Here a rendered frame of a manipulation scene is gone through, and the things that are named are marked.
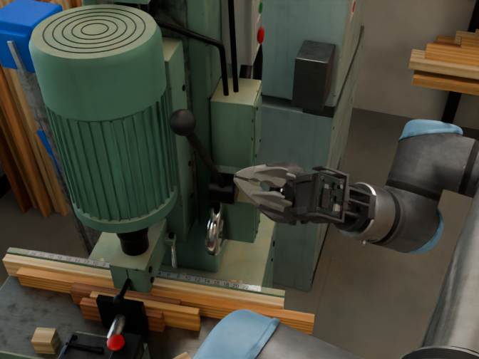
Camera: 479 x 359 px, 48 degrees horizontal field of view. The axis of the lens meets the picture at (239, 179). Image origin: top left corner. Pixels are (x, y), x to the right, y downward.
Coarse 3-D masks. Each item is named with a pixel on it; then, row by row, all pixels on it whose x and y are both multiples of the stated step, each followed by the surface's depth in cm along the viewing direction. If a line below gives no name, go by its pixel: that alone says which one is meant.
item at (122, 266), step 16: (160, 224) 105; (160, 240) 104; (128, 256) 99; (144, 256) 99; (160, 256) 106; (112, 272) 99; (128, 272) 98; (144, 272) 97; (128, 288) 101; (144, 288) 100
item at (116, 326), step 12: (96, 300) 101; (108, 300) 101; (132, 300) 101; (108, 312) 103; (120, 312) 102; (132, 312) 101; (144, 312) 102; (108, 324) 106; (120, 324) 101; (132, 324) 104; (144, 324) 103; (108, 336) 99
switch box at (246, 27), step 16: (224, 0) 95; (240, 0) 94; (256, 0) 95; (224, 16) 97; (240, 16) 96; (256, 16) 98; (224, 32) 99; (240, 32) 98; (256, 32) 100; (240, 48) 100; (256, 48) 103; (240, 64) 102
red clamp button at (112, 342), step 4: (112, 336) 92; (116, 336) 92; (120, 336) 92; (108, 340) 91; (112, 340) 91; (116, 340) 91; (120, 340) 91; (124, 340) 91; (108, 344) 91; (112, 344) 90; (116, 344) 90; (120, 344) 90; (124, 344) 91; (108, 348) 90; (112, 348) 90; (116, 348) 90; (120, 348) 90
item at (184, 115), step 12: (180, 120) 68; (192, 120) 68; (180, 132) 68; (192, 132) 72; (192, 144) 76; (204, 156) 82; (216, 168) 92; (216, 180) 97; (228, 180) 103; (216, 192) 103; (228, 192) 103
